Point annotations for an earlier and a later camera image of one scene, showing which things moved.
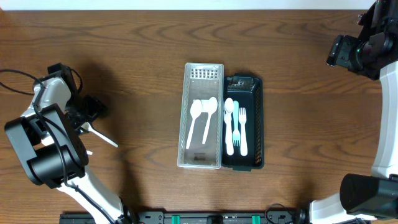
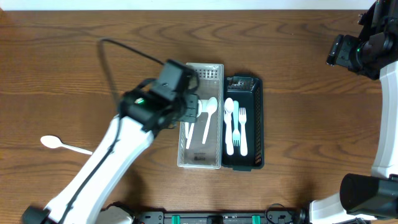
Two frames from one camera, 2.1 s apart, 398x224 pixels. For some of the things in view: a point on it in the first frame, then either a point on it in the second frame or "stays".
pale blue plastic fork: (236, 134) stays
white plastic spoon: (87, 127) → (186, 126)
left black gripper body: (86, 111) → (190, 108)
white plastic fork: (242, 119) stays
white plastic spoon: (196, 109) stays
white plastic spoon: (212, 107) stays
